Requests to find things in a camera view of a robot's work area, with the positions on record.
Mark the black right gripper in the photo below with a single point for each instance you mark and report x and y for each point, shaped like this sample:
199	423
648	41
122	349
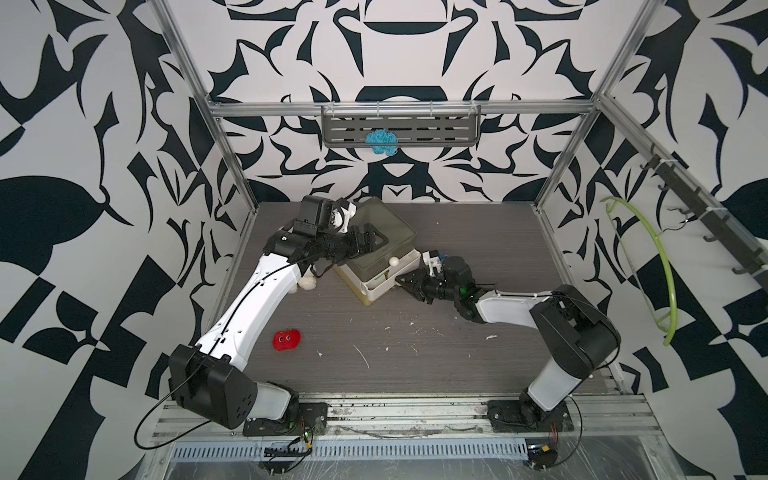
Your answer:
418	284

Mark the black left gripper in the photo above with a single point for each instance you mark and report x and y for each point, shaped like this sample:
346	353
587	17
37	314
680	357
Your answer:
356	249

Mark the white drawer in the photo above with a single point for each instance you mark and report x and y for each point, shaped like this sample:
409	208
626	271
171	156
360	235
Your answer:
371	290

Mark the grey-yellow mini drawer cabinet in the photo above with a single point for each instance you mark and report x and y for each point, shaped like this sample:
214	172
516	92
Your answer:
402	237

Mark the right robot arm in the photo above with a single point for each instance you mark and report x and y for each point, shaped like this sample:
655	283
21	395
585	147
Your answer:
580	339

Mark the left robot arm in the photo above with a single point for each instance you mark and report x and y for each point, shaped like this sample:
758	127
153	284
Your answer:
209	378

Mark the white plush toy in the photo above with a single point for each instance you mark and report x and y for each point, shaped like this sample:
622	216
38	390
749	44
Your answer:
307	282

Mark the teal yarn ball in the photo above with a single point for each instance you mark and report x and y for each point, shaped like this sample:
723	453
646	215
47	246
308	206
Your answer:
382	142

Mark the red strawberry toy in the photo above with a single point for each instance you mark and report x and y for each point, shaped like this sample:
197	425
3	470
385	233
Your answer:
286	340

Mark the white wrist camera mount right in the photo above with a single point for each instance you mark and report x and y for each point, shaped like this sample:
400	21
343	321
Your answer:
433	262

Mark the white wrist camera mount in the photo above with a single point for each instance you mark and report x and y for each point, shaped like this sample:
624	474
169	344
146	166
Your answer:
433	262
342	212

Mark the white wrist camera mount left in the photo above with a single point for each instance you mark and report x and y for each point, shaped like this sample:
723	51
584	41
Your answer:
342	212

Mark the grey wall shelf rack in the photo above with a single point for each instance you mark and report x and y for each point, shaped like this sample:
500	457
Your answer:
429	127

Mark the grey hook rail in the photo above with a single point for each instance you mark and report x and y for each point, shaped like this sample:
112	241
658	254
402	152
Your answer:
695	203

